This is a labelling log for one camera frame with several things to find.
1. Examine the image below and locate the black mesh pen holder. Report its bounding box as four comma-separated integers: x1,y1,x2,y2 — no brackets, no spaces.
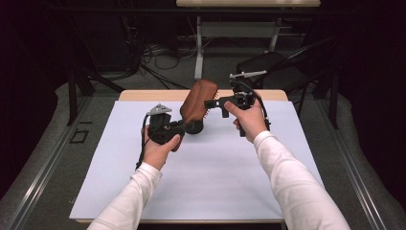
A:
185,117,205,135

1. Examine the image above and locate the person's left hand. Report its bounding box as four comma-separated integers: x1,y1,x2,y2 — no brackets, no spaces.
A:
142,125,183,172

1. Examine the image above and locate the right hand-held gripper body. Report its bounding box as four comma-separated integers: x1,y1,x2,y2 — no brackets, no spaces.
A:
221,70,268,119

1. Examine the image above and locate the black metal stand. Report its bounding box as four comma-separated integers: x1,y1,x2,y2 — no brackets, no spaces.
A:
66,18,126,127

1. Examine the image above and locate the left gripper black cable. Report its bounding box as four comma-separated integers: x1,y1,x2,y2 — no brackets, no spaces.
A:
135,112,151,171

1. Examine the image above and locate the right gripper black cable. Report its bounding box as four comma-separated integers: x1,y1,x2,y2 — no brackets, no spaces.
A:
237,81,272,132

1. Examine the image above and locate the brown wooden hairbrush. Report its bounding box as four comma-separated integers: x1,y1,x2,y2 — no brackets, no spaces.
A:
171,79,221,153

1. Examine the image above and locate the white-framed desk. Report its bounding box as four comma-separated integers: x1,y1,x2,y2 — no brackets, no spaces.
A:
175,0,322,81

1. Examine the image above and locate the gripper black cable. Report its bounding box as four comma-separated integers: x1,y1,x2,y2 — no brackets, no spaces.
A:
135,112,151,171
237,81,272,132

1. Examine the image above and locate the bundle of floor cables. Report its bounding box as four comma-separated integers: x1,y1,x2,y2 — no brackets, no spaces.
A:
120,13,199,91

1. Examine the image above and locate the metal floor rail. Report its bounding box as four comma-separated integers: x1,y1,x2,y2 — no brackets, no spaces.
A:
314,95,388,230
3,95,94,230

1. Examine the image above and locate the white table mat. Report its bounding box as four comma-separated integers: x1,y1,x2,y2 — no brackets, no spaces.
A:
69,100,325,221

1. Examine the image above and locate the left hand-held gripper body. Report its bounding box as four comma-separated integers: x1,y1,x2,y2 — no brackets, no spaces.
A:
147,103,186,145

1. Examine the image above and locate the light wooden table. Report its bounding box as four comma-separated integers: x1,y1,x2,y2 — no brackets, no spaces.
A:
76,89,289,224

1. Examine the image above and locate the person's right hand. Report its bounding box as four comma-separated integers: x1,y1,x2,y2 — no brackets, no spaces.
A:
224,91,269,144

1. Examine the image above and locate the black folding chair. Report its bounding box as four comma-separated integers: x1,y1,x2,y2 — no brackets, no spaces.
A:
236,35,339,118

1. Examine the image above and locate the dark curtain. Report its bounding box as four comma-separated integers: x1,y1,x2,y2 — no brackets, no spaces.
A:
0,0,70,200
338,0,406,204

